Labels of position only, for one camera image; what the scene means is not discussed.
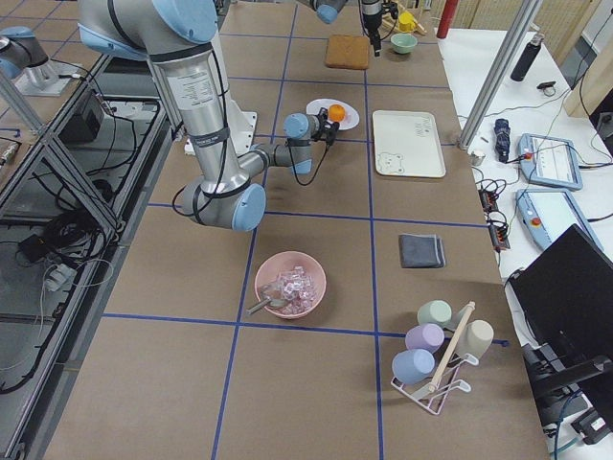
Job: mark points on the teach pendant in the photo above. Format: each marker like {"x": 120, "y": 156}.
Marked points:
{"x": 547, "y": 214}
{"x": 549, "y": 161}

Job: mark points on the yellow cup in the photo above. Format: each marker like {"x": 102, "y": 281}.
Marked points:
{"x": 406, "y": 22}

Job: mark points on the black laptop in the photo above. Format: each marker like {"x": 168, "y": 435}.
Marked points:
{"x": 566, "y": 295}

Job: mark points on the folded dark blue umbrella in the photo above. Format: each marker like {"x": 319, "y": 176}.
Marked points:
{"x": 502, "y": 132}

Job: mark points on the clear ice cubes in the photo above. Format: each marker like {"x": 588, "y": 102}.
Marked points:
{"x": 299, "y": 290}

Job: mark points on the pink bowl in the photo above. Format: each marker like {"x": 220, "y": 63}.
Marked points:
{"x": 285, "y": 261}

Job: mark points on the blue cup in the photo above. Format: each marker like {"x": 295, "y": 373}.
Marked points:
{"x": 412, "y": 366}

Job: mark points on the black power strip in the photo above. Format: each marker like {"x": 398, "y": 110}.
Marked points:
{"x": 496, "y": 220}

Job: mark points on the small metal cup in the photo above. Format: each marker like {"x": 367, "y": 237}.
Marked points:
{"x": 477, "y": 158}

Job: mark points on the green bowl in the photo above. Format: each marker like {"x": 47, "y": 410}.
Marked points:
{"x": 403, "y": 43}

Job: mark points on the orange fruit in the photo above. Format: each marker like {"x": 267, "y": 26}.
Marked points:
{"x": 337, "y": 113}

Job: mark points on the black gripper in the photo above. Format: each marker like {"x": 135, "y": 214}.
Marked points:
{"x": 371, "y": 18}
{"x": 327, "y": 126}

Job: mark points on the near teach pendant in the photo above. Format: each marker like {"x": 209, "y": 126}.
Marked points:
{"x": 547, "y": 214}

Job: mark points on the white round plate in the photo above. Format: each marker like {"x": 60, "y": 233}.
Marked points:
{"x": 352, "y": 116}

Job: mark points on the red cylinder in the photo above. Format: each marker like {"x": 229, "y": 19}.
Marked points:
{"x": 448, "y": 13}

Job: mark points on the cream bear tray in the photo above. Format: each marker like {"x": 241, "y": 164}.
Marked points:
{"x": 407, "y": 144}

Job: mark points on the aluminium frame post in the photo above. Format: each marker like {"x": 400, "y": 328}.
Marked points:
{"x": 511, "y": 43}

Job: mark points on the green cup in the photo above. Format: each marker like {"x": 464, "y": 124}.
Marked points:
{"x": 434, "y": 312}

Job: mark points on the grey folded cloth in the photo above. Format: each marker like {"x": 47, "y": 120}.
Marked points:
{"x": 421, "y": 251}

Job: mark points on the beige cup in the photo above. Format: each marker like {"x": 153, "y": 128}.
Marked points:
{"x": 476, "y": 339}

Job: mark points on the black water bottle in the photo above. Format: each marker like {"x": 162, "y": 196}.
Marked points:
{"x": 527, "y": 58}

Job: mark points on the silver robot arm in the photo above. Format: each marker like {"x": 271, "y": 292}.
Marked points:
{"x": 328, "y": 10}
{"x": 176, "y": 38}

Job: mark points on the purple cup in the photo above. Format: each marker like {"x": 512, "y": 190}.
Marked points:
{"x": 429, "y": 337}

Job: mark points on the wooden cutting board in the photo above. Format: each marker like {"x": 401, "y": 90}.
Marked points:
{"x": 349, "y": 52}

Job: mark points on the white wire cup rack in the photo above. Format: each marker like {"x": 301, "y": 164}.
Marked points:
{"x": 430, "y": 393}

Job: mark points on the metal scoop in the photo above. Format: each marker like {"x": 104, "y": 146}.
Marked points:
{"x": 271, "y": 296}

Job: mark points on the far teach pendant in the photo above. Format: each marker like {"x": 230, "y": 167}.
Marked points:
{"x": 549, "y": 161}

